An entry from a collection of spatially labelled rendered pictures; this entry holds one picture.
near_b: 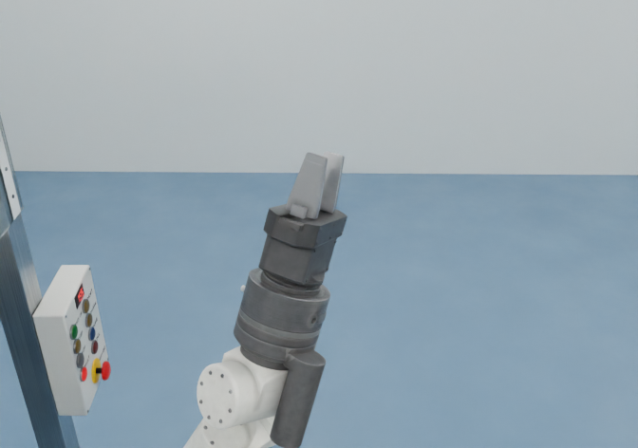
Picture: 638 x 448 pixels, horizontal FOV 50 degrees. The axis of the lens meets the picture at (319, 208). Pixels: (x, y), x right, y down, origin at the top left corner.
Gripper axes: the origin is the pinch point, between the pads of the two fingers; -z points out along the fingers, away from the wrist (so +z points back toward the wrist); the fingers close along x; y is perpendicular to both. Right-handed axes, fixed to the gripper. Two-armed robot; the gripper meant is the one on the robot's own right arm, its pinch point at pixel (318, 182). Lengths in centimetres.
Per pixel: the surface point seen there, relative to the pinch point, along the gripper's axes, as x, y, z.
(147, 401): -145, 88, 123
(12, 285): -31, 60, 41
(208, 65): -284, 173, 3
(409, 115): -333, 64, 0
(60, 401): -43, 54, 66
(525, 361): -213, -36, 77
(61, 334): -37, 53, 49
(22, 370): -38, 60, 60
